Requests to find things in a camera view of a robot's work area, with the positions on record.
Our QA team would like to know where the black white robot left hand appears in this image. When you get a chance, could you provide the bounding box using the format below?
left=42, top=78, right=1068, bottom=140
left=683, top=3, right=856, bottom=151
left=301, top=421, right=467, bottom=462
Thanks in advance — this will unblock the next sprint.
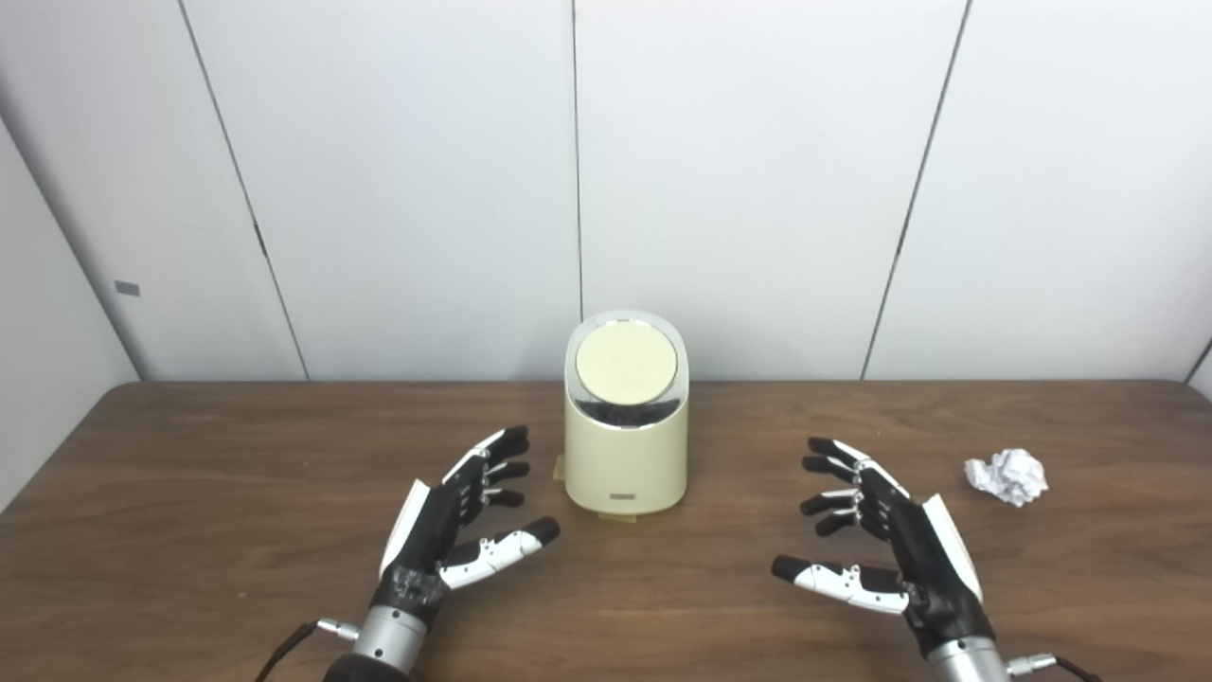
left=371, top=425, right=561, bottom=626

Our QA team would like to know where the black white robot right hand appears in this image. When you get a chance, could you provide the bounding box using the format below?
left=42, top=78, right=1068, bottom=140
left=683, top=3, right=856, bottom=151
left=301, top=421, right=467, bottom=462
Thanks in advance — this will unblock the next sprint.
left=771, top=437, right=997, bottom=659

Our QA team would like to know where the white paper ball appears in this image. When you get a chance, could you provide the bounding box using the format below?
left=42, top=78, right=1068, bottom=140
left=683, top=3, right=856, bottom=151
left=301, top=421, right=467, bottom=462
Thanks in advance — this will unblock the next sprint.
left=964, top=448, right=1049, bottom=508

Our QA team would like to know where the cream-colored bin body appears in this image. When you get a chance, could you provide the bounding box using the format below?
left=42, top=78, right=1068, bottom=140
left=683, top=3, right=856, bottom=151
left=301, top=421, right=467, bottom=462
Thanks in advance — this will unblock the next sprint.
left=564, top=310, right=690, bottom=517

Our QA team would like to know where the cream round bin lid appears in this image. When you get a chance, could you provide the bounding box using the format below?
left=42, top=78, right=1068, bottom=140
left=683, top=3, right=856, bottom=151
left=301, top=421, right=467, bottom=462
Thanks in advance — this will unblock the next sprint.
left=576, top=322, right=679, bottom=404

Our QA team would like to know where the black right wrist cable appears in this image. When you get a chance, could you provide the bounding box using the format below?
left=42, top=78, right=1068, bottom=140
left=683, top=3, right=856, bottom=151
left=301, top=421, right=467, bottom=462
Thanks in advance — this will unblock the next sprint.
left=1006, top=652, right=1105, bottom=682

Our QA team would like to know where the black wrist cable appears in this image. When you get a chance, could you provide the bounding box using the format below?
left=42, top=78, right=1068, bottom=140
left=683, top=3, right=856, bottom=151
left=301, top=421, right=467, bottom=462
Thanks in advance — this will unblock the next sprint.
left=1006, top=652, right=1105, bottom=682
left=254, top=619, right=362, bottom=682

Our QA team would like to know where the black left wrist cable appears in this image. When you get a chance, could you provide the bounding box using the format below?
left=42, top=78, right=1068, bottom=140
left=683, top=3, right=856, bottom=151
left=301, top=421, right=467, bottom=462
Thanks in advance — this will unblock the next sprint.
left=254, top=619, right=362, bottom=682

